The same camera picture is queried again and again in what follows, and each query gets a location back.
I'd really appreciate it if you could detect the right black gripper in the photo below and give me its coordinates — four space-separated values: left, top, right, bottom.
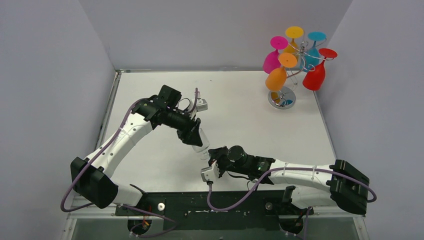
209 145 250 177

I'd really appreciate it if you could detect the clear wine glass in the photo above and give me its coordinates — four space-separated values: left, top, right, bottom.
192 128 210 161

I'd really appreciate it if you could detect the orange wine glass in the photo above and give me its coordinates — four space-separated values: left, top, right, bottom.
265 52 298 92

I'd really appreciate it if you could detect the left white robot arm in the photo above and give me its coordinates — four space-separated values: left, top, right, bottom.
70 85 210 216

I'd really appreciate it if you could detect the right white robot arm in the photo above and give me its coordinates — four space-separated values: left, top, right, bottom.
200 145 377 215

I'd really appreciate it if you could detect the pink wine glass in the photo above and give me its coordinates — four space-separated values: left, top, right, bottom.
262 36 289 74

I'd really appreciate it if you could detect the red wine glass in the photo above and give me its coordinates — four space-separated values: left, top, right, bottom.
302 48 338 91

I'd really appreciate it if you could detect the blue wine glass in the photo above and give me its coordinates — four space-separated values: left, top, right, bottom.
300 31 327 73

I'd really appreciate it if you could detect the yellow wine glass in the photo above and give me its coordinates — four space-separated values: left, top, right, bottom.
283 26 304 54

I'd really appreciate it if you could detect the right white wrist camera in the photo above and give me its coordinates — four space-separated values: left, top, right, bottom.
200 160 220 184

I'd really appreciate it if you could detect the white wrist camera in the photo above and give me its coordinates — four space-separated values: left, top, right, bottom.
200 160 220 184
188 98 208 113

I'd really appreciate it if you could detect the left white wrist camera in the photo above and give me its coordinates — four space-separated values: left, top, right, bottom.
188 98 208 113

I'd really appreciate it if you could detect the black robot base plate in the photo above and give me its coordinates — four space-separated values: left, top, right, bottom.
115 190 314 234

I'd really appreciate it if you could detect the silver wire glass rack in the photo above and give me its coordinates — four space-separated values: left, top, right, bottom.
262 36 338 110

